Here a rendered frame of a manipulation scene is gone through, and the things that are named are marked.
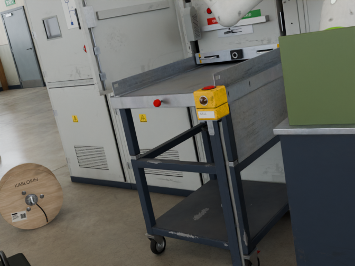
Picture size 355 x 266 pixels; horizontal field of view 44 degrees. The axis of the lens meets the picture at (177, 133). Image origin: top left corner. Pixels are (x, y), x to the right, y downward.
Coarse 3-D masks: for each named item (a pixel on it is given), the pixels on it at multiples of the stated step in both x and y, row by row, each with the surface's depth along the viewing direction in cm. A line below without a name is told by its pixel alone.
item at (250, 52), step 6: (240, 48) 228; (246, 48) 226; (252, 48) 224; (258, 48) 222; (264, 48) 220; (270, 48) 218; (198, 54) 245; (204, 54) 242; (210, 54) 240; (216, 54) 238; (222, 54) 235; (228, 54) 233; (246, 54) 227; (252, 54) 225; (258, 54) 223; (198, 60) 246; (204, 60) 243; (210, 60) 241; (216, 60) 239; (222, 60) 236; (228, 60) 234
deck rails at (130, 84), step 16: (176, 64) 234; (192, 64) 245; (240, 64) 179; (256, 64) 189; (272, 64) 201; (128, 80) 206; (144, 80) 214; (160, 80) 222; (224, 80) 169; (240, 80) 178
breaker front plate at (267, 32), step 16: (192, 0) 237; (272, 0) 211; (208, 16) 234; (272, 16) 213; (208, 32) 238; (240, 32) 226; (256, 32) 221; (272, 32) 216; (208, 48) 241; (224, 48) 235
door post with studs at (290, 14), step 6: (282, 0) 208; (288, 0) 206; (294, 0) 204; (288, 6) 207; (294, 6) 205; (288, 12) 208; (294, 12) 206; (288, 18) 209; (294, 18) 207; (288, 24) 210; (294, 24) 208; (288, 30) 211; (294, 30) 209
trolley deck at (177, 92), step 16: (224, 64) 238; (176, 80) 214; (192, 80) 204; (208, 80) 195; (256, 80) 183; (272, 80) 194; (112, 96) 202; (128, 96) 194; (144, 96) 188; (160, 96) 182; (176, 96) 177; (192, 96) 172; (240, 96) 173
